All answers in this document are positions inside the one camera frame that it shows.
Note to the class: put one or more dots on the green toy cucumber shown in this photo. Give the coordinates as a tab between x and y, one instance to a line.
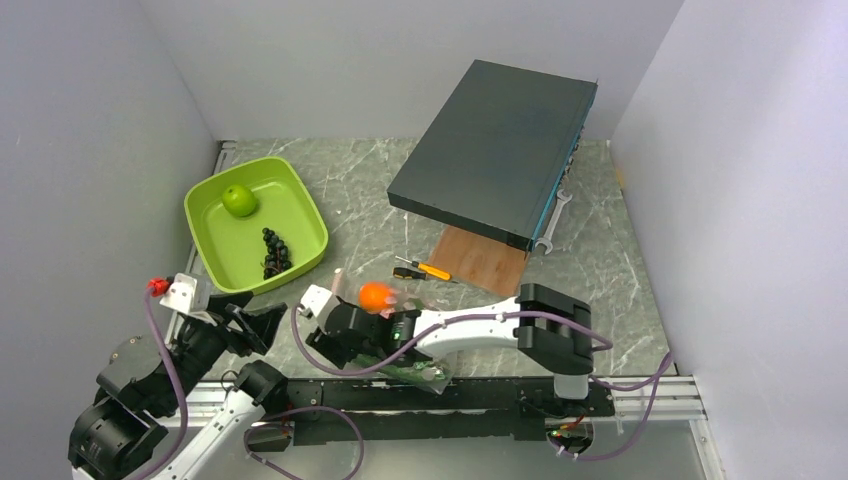
419	374

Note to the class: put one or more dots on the black yellow stubby screwdriver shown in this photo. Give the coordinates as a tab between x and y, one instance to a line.
414	274

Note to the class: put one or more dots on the aluminium frame rail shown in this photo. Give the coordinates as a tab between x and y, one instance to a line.
641	401

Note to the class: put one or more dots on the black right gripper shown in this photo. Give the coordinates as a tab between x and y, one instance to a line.
329	348

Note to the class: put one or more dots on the brown wooden board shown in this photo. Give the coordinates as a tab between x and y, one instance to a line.
479	261

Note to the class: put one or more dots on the black toy grapes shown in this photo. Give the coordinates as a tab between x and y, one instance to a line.
277	259

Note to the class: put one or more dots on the orange toy fruit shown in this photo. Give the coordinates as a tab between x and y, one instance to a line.
376	297

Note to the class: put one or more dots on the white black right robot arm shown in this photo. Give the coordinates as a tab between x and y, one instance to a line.
419	346

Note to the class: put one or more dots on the dark rack server box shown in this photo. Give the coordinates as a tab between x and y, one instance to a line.
491	161

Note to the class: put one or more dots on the orange black screwdriver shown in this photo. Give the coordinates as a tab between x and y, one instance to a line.
425	268

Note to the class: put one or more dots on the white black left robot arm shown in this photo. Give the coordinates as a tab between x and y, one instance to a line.
146	379

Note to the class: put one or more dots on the green toy apple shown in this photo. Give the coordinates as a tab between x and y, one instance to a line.
239	200

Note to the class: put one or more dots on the silver open end wrench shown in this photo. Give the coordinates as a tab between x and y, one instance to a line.
545	242

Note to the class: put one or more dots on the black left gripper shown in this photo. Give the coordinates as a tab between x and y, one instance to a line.
259	324

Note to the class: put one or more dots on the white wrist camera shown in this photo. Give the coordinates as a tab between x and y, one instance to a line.
317	303
189	296

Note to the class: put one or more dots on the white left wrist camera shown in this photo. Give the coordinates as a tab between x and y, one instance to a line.
189	296

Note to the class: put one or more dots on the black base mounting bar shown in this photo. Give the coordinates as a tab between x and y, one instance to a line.
521	408

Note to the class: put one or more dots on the lime green plastic basket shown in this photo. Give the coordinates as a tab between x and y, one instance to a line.
232	248

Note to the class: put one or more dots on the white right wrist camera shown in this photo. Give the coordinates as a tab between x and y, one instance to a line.
317	303

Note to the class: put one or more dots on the clear pink zip top bag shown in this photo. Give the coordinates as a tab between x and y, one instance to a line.
446	365

